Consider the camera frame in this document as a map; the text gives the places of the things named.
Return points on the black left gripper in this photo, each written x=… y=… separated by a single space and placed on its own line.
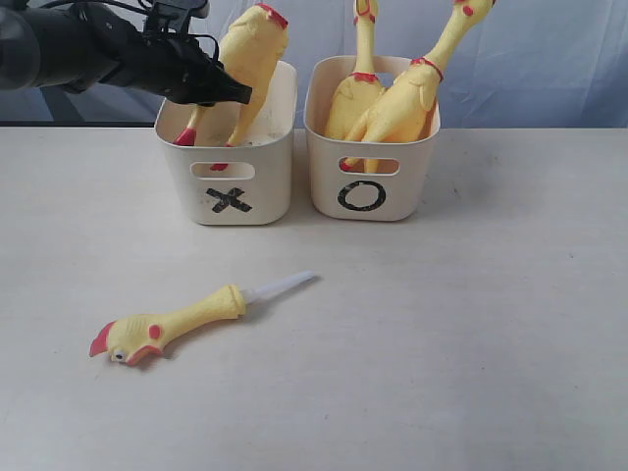
x=177 y=68

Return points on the headless rubber chicken body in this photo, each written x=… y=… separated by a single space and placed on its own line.
x=250 y=51

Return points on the rubber chicken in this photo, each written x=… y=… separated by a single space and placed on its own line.
x=401 y=112
x=361 y=88

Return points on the detached chicken head with tube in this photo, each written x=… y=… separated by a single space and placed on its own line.
x=128 y=340

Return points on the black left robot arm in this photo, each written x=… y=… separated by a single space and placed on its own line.
x=76 y=44

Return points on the cream bin marked X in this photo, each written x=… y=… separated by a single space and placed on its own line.
x=245 y=185

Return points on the cream bin marked O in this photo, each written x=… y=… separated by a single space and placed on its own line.
x=361 y=180

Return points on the blue grey backdrop curtain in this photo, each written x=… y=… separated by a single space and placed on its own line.
x=529 y=64

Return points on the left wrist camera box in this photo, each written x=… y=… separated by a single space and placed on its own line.
x=180 y=9

